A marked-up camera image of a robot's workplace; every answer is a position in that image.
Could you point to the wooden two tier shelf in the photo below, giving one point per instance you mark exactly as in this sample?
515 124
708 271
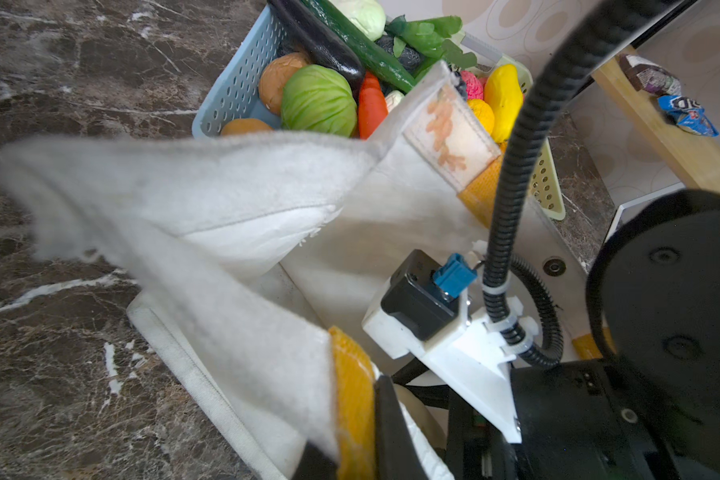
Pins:
693 159

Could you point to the long green cucumber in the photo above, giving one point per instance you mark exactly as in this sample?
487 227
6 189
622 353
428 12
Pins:
375 59

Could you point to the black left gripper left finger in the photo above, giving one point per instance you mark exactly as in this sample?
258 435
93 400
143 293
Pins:
314 465

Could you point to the white canvas grocery bag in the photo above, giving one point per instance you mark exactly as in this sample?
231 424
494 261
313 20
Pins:
259 255

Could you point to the red orange pepper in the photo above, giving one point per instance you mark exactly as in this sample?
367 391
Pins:
372 108

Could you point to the dark purple eggplant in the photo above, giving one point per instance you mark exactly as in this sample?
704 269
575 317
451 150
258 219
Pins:
324 47

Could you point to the light blue plastic basket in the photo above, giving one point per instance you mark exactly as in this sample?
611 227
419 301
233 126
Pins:
235 93

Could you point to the brown round potato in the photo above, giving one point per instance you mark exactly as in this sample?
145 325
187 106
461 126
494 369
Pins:
275 76

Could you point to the green cabbage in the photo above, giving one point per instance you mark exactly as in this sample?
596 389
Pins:
319 99

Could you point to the white chinese cabbage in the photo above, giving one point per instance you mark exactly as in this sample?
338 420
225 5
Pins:
393 99

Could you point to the pale green plastic basket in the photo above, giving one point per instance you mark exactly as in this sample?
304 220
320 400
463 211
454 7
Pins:
544 186

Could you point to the green leafy vegetable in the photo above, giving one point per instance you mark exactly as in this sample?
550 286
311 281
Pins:
417 45

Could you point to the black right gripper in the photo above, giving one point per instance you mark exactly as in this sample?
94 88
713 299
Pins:
576 422

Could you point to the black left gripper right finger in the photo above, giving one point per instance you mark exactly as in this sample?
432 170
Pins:
396 457

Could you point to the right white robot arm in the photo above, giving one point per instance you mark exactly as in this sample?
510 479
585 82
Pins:
649 407

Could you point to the yellow papaya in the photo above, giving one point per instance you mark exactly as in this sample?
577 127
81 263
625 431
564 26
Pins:
502 92

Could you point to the pale white green squash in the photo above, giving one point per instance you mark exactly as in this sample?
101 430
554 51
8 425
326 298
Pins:
367 15

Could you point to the pink dragon fruit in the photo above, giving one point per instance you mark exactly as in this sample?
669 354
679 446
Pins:
470 87

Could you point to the blue candy packet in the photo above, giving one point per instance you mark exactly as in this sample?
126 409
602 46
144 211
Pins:
687 114

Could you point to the dark candy packet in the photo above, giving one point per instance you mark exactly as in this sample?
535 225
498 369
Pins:
645 75

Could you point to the orange yellow mango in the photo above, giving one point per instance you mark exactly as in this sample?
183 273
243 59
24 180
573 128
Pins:
244 126

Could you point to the yellow orange citrus fruit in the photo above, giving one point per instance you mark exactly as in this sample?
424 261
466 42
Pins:
483 113

